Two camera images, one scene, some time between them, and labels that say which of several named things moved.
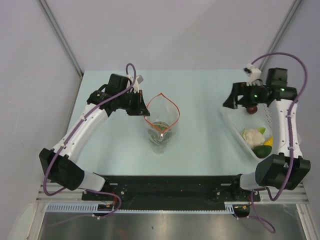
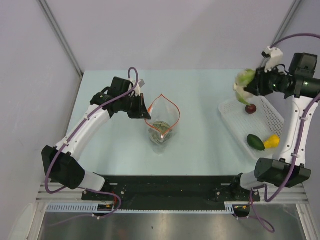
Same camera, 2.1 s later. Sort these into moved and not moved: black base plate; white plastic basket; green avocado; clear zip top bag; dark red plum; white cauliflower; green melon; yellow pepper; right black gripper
Moved: right black gripper; white cauliflower; green avocado
Not moved: black base plate; white plastic basket; dark red plum; clear zip top bag; green melon; yellow pepper
